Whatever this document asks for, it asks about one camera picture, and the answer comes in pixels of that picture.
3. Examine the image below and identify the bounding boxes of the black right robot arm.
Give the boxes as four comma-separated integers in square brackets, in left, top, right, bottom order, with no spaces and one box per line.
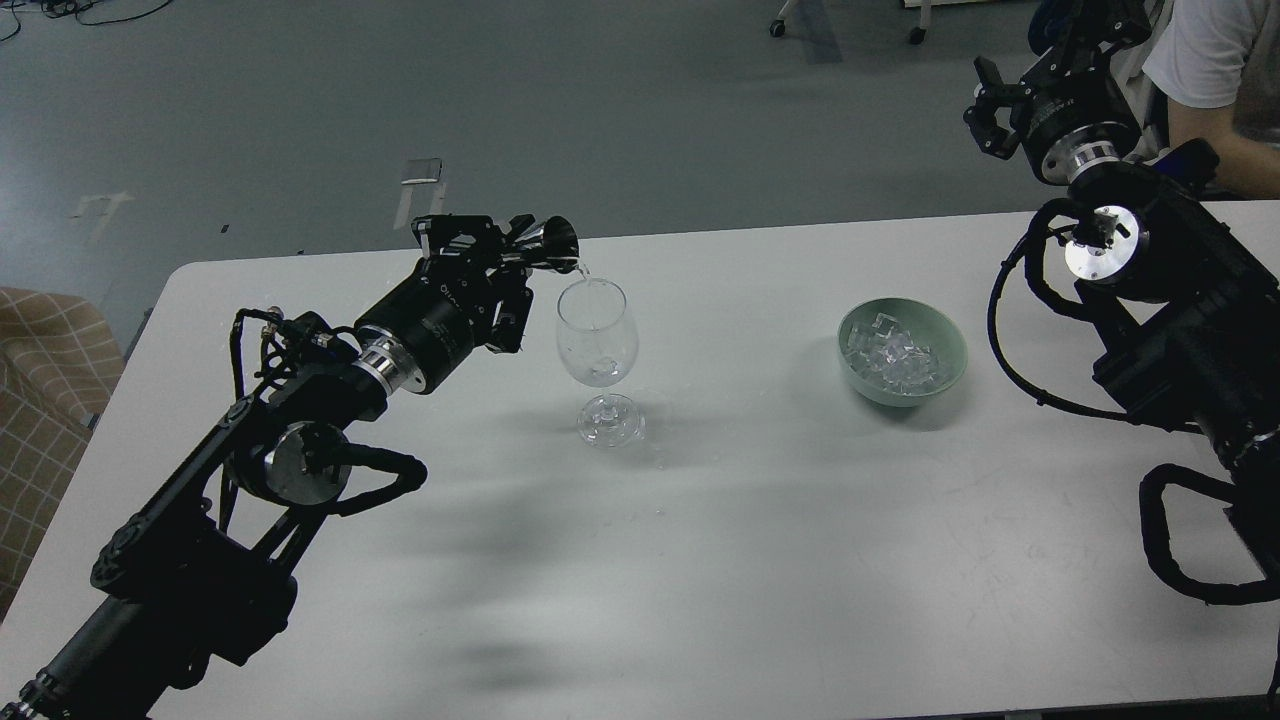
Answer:
[964,1,1279,606]

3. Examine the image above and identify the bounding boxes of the seated person white shirt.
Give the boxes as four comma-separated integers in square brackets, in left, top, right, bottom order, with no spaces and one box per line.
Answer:
[1143,1,1279,200]

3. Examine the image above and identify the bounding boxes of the green bowl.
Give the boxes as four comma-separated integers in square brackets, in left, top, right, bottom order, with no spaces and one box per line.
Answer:
[835,297,969,407]

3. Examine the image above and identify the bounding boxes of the steel cocktail jigger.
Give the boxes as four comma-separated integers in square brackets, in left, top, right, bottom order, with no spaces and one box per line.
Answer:
[499,214,580,275]

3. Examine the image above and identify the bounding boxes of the clear wine glass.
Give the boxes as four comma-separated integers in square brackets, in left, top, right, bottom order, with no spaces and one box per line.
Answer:
[556,277,645,448]

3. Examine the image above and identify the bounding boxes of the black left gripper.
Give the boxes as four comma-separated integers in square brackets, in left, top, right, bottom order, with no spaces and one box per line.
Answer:
[355,214,534,395]

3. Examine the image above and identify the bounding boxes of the clear ice cubes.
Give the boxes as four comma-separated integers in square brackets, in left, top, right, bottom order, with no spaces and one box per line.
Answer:
[844,313,950,395]

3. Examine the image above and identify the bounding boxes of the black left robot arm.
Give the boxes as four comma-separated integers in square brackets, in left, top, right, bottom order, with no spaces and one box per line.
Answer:
[3,214,580,719]

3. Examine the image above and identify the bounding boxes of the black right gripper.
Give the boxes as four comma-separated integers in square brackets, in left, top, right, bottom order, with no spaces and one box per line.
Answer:
[963,1,1153,186]

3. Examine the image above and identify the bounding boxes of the beige checkered cushion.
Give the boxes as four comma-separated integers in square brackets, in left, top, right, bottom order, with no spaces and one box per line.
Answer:
[1,287,124,615]

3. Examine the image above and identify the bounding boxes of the black floor cables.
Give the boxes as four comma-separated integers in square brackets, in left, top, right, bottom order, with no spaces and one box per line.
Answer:
[0,0,173,41]

